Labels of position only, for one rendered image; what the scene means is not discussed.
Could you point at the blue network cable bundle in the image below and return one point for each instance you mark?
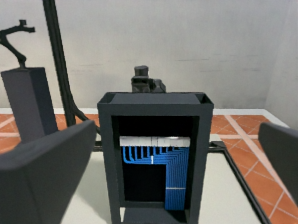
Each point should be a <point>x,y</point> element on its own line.
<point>176,160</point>

